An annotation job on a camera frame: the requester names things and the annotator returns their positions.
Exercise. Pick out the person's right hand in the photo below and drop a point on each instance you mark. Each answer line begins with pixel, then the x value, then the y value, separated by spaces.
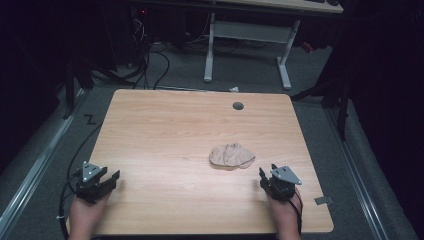
pixel 283 216

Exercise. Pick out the beige sock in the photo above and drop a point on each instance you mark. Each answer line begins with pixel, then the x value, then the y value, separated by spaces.
pixel 231 156

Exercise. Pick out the grey tape piece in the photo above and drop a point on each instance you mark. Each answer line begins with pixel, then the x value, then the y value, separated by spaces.
pixel 323 200

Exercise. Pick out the small red object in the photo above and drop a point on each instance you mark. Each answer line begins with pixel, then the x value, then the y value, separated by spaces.
pixel 307 47

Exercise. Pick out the crumpled white paper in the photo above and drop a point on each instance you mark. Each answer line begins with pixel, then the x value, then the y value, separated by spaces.
pixel 234 89

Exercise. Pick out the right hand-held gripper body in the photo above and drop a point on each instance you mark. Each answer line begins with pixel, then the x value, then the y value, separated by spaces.
pixel 281 186

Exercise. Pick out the white metal desk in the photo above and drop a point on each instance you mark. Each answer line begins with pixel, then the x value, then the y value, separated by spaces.
pixel 253 31

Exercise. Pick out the person's left hand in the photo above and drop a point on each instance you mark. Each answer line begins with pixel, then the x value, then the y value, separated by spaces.
pixel 85 216

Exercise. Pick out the silver metal floor rail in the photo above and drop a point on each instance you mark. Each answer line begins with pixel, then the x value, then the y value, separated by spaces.
pixel 33 173
pixel 356 173

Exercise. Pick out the black computer mouse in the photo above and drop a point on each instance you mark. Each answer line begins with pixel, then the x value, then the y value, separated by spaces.
pixel 333 2

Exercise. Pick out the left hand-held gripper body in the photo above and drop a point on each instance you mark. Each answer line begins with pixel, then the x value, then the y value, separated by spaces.
pixel 89 190

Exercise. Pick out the black metal stand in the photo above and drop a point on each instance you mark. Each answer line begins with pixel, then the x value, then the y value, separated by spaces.
pixel 70 90
pixel 336 96

